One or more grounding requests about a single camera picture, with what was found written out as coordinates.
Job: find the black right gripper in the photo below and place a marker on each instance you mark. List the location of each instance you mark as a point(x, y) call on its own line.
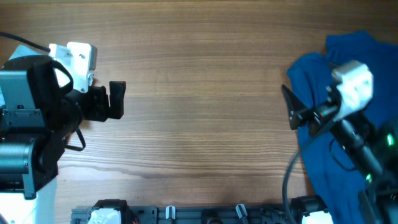
point(293, 102)

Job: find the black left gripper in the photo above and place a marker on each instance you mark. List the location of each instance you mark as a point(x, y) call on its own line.
point(102, 110)

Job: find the light blue denim shorts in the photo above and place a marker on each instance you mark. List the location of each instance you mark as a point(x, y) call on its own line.
point(21, 53)

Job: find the left arm base joint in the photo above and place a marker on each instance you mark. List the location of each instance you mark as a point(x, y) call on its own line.
point(112, 211)

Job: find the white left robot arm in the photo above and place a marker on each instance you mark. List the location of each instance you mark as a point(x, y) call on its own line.
point(36, 117)

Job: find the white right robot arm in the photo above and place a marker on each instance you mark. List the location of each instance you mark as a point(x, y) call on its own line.
point(372, 152)

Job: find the right arm base joint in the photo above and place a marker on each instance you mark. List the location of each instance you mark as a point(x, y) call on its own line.
point(310, 210)

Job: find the blue shirt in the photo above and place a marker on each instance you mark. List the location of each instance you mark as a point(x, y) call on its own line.
point(309, 77)

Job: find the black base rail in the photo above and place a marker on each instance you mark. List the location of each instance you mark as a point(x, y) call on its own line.
point(240, 213)

